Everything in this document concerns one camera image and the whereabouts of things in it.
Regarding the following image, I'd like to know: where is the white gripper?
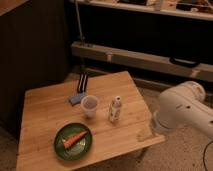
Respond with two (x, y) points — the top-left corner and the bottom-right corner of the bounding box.
(151, 111), (176, 134)

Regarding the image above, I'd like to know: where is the small white bottle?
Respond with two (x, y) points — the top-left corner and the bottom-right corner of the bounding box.
(109, 96), (122, 123)

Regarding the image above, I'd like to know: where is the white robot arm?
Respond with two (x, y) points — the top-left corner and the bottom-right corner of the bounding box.
(151, 81), (213, 140)

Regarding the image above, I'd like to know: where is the long grey wooden beam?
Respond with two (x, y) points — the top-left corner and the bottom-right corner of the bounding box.
(71, 42), (213, 82)

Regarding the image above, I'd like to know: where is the clear plastic cup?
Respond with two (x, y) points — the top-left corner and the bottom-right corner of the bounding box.
(81, 95), (99, 118)

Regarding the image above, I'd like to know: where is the green round plate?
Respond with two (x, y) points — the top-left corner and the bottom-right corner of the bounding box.
(53, 123), (93, 161)

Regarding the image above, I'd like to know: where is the black white striped object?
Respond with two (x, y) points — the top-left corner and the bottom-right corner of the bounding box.
(77, 74), (88, 93)

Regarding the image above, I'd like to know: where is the blue sponge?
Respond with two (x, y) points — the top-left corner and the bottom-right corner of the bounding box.
(69, 93), (86, 105)

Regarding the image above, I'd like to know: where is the orange carrot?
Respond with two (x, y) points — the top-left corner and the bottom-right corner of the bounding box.
(63, 131), (87, 148)

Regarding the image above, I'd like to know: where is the metal pole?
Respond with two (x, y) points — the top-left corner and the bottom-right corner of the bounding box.
(74, 0), (85, 46)

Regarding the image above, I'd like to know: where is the cluttered shelf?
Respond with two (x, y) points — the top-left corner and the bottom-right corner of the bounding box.
(70, 0), (213, 22)

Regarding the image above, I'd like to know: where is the black cable on floor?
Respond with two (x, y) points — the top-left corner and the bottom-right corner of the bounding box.
(201, 139), (213, 171)

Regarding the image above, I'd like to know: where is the black handle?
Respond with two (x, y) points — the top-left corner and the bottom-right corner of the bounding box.
(169, 57), (200, 68)

